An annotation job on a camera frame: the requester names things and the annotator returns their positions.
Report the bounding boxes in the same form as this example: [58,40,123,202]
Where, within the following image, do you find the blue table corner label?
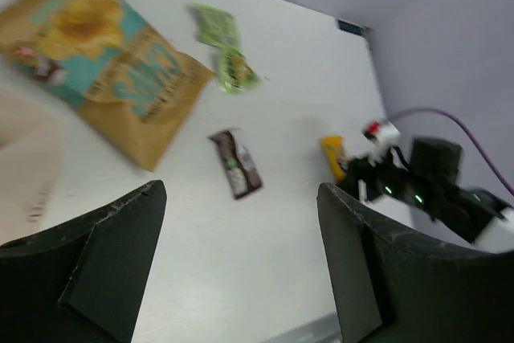
[337,19,370,38]

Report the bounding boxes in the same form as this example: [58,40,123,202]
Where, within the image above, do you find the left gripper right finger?
[317,183,513,342]

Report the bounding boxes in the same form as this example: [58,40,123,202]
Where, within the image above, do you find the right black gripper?
[345,154,426,209]

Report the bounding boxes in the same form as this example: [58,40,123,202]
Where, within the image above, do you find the yellow m&m's packet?
[320,136,348,182]

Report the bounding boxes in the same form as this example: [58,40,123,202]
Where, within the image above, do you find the brown chocolate bar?
[209,128,263,200]

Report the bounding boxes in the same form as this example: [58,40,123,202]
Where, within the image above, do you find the light green snack packet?
[191,3,241,49]

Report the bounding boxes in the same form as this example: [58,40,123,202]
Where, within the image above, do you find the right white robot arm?
[337,137,513,254]

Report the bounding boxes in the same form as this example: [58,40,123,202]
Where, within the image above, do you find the kettle chips bag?
[1,0,213,171]

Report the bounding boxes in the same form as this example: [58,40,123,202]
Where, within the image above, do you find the beige paper bag orange handles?
[1,89,63,222]

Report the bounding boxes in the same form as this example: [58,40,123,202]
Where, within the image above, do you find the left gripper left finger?
[1,180,167,342]

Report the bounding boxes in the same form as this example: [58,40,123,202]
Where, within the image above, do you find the green sour candy packet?
[217,47,260,94]

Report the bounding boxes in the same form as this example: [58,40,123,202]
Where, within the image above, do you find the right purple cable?
[387,107,514,198]

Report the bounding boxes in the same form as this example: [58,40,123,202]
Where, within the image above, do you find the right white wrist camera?
[362,120,401,161]

